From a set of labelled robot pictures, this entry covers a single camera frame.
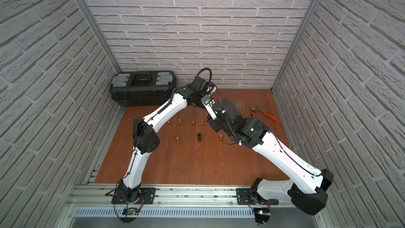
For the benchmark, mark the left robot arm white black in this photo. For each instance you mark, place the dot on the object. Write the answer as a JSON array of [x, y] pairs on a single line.
[[146, 129]]

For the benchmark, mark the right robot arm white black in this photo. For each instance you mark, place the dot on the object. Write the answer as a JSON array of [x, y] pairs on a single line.
[[310, 184]]

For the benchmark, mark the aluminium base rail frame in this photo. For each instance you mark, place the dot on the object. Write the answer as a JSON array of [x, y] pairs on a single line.
[[90, 203]]

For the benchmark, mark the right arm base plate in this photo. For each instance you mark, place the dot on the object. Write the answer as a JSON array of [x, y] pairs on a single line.
[[246, 196]]

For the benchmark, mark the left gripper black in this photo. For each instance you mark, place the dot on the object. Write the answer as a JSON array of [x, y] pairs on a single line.
[[199, 98]]

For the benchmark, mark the orange handled pliers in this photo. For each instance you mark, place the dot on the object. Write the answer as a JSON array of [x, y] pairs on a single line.
[[258, 109]]

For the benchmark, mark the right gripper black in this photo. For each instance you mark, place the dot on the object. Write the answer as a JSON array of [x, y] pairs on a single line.
[[212, 125]]

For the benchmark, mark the black plastic toolbox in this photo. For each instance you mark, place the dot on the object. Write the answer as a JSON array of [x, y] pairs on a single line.
[[142, 88]]

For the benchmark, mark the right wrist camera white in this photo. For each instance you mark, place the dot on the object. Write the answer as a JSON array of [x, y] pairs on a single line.
[[208, 102]]

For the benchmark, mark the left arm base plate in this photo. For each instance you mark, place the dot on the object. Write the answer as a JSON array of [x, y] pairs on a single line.
[[143, 195]]

